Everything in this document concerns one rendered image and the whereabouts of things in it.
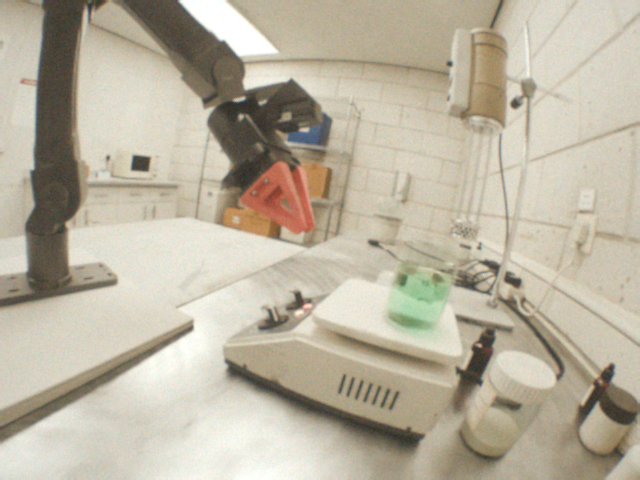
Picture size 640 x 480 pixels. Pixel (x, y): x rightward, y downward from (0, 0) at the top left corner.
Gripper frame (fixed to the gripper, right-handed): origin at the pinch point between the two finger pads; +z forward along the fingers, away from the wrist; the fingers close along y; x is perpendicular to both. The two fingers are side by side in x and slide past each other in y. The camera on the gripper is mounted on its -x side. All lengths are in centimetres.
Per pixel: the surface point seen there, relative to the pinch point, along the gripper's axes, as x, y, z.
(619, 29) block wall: -77, 17, 5
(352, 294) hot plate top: -2.0, -5.2, 9.3
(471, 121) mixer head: -31.9, 27.5, -0.7
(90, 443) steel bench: 11.3, -26.8, 7.3
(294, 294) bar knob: 3.8, -4.2, 6.0
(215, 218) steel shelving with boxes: 143, 182, -106
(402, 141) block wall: -39, 230, -53
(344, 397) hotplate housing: 0.9, -12.3, 15.2
